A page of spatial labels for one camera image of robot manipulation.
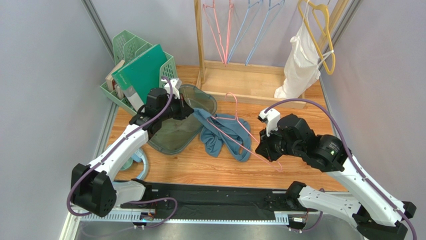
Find pink wire hanger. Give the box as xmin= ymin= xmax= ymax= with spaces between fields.
xmin=206 ymin=92 xmax=284 ymax=173

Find books in organizer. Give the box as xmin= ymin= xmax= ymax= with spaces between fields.
xmin=105 ymin=59 xmax=126 ymax=100

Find green folder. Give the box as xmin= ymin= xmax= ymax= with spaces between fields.
xmin=112 ymin=44 xmax=167 ymax=111

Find clear plastic basin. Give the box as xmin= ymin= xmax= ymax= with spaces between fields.
xmin=148 ymin=84 xmax=217 ymax=155

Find pink hanger on rack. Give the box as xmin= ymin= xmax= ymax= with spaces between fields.
xmin=224 ymin=0 xmax=234 ymax=65
xmin=202 ymin=0 xmax=225 ymax=64

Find light blue hanger on table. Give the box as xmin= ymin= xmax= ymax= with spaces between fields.
xmin=120 ymin=148 xmax=150 ymax=180

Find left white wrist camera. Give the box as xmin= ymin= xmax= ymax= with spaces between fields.
xmin=160 ymin=77 xmax=182 ymax=99

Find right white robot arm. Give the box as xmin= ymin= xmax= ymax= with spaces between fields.
xmin=255 ymin=109 xmax=417 ymax=240

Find wooden clothes rack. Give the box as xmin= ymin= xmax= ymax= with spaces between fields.
xmin=193 ymin=0 xmax=352 ymax=106

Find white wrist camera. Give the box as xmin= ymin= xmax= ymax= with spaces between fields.
xmin=258 ymin=108 xmax=281 ymax=137
xmin=160 ymin=77 xmax=182 ymax=99

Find blue tank top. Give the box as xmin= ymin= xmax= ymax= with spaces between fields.
xmin=192 ymin=107 xmax=253 ymax=163

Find white garment on hanger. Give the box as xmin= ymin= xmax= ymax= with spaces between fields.
xmin=273 ymin=8 xmax=335 ymax=102

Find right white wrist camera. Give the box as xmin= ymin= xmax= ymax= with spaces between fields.
xmin=258 ymin=108 xmax=281 ymax=137

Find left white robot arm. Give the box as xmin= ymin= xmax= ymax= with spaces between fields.
xmin=68 ymin=87 xmax=194 ymax=217

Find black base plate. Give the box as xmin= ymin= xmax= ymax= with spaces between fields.
xmin=121 ymin=182 xmax=307 ymax=221

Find yellow hanger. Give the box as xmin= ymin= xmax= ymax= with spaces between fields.
xmin=297 ymin=0 xmax=336 ymax=75

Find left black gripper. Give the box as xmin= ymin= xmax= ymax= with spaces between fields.
xmin=158 ymin=93 xmax=195 ymax=122

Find blue hanger on rack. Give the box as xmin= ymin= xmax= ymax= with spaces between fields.
xmin=226 ymin=0 xmax=263 ymax=64
xmin=245 ymin=0 xmax=286 ymax=66

